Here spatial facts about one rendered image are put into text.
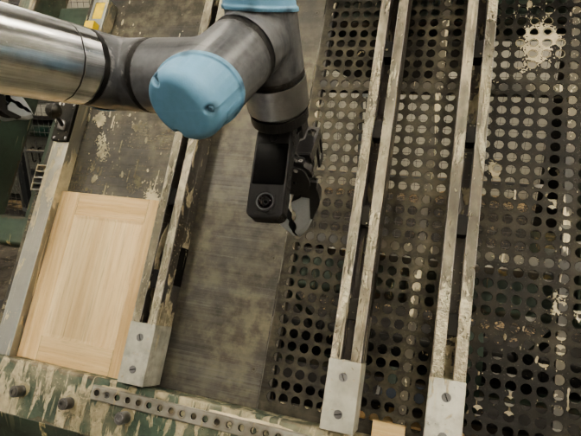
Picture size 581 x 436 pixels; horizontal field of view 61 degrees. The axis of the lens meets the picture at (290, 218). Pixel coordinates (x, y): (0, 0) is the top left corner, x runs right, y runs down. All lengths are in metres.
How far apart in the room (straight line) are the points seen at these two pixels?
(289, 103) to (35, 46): 0.26
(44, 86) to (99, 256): 0.80
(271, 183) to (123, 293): 0.69
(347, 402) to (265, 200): 0.49
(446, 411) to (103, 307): 0.77
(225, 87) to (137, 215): 0.80
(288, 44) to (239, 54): 0.08
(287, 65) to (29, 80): 0.25
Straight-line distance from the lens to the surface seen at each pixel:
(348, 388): 0.95
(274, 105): 0.56
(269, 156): 0.60
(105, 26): 1.52
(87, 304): 1.25
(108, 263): 1.24
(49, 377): 1.26
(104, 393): 1.16
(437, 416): 0.94
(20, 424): 1.32
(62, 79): 0.50
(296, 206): 0.67
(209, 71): 0.45
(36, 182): 1.43
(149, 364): 1.10
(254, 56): 0.48
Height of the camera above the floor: 1.57
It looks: 19 degrees down
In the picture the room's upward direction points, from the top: straight up
